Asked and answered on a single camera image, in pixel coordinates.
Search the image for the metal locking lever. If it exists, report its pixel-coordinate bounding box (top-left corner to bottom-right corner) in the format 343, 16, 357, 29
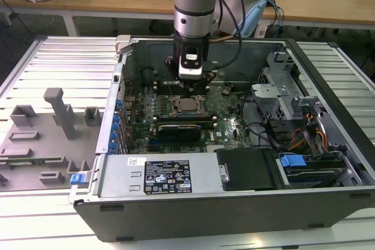
163, 73, 175, 103

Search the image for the silver green CPU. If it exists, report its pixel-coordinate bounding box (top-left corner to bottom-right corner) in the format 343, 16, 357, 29
178, 99, 197, 112

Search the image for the metal socket cover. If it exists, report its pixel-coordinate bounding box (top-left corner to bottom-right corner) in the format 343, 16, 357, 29
172, 95, 207, 115

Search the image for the black disk bay cover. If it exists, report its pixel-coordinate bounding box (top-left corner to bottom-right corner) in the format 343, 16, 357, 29
214, 148, 284, 191

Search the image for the gray case latch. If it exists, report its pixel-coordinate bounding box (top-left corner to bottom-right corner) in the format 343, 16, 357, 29
115, 35, 133, 55

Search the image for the green RAM stick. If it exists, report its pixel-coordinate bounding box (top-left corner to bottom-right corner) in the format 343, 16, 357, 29
5, 158, 49, 165
154, 117, 218, 130

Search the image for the green motherboard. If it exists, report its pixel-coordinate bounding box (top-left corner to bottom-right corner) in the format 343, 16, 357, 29
125, 81, 255, 155

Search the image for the black graphics card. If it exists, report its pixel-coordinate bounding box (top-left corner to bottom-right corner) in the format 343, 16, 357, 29
156, 124, 203, 146

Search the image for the wooden desk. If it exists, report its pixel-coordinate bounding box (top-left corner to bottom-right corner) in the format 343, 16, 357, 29
0, 0, 375, 39

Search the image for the silver metal drive cage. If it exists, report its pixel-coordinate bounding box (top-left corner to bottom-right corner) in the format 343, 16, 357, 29
251, 52, 299, 121

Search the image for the silver power supply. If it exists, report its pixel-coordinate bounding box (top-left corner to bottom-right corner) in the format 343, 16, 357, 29
98, 153, 227, 197

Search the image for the blue disk carrier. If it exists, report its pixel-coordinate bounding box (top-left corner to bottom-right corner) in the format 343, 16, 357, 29
278, 153, 343, 189

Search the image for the blue plastic latch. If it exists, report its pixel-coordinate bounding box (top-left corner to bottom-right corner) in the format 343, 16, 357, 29
70, 173, 89, 186

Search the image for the gray parts rack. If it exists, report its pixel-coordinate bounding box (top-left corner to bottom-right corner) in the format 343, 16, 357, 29
0, 87, 104, 193

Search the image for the black gray PC case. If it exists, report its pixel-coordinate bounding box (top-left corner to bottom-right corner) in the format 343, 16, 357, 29
69, 37, 375, 244

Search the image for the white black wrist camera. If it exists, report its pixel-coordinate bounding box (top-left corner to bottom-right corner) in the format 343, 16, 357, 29
178, 42, 205, 81

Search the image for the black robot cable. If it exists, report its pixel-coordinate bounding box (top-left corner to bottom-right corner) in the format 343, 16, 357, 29
204, 0, 244, 71

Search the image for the blue cable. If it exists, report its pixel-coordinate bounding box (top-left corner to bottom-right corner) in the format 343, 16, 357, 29
263, 0, 285, 36

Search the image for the black cable bundle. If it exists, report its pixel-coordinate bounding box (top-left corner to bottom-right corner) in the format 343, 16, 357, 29
241, 118, 295, 150

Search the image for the gray metal disk bay frame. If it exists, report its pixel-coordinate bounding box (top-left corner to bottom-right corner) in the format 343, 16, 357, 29
291, 95, 363, 188

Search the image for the orange yellow wire bundle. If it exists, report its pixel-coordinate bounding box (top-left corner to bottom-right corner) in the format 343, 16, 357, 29
288, 112, 328, 153

